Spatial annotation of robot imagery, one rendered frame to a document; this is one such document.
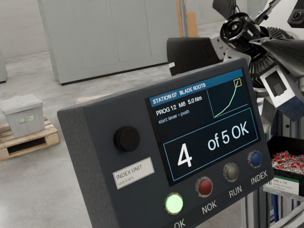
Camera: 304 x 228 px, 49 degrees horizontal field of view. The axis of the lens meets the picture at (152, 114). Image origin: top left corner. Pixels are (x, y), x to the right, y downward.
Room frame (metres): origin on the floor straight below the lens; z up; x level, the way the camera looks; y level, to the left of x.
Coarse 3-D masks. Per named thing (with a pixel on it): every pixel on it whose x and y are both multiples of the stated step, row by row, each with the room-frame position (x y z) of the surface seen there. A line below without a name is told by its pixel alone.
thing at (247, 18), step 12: (240, 12) 1.18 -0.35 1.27; (228, 24) 1.19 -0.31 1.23; (240, 24) 1.15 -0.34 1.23; (252, 24) 1.13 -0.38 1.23; (228, 36) 1.17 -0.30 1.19; (240, 36) 1.11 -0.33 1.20; (252, 36) 1.13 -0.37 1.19; (264, 36) 1.18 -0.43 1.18; (240, 48) 1.15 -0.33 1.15; (252, 48) 1.17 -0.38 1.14; (252, 60) 1.16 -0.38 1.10
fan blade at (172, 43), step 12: (168, 48) 1.42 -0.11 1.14; (180, 48) 1.36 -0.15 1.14; (192, 48) 1.32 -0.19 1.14; (204, 48) 1.28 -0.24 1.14; (168, 60) 1.41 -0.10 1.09; (180, 60) 1.36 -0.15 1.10; (192, 60) 1.32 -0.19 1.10; (204, 60) 1.29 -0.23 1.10; (216, 60) 1.26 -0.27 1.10; (180, 72) 1.36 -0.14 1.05
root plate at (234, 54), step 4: (228, 52) 1.16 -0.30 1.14; (232, 52) 1.16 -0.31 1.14; (236, 52) 1.16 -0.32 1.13; (240, 52) 1.16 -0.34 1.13; (228, 56) 1.15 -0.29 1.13; (232, 56) 1.15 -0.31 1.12; (236, 56) 1.15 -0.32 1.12; (240, 56) 1.15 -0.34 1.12; (244, 56) 1.15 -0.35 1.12; (248, 56) 1.15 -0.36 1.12; (224, 60) 1.15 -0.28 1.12; (228, 60) 1.15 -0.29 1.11; (248, 60) 1.15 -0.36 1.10; (248, 64) 1.14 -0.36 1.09
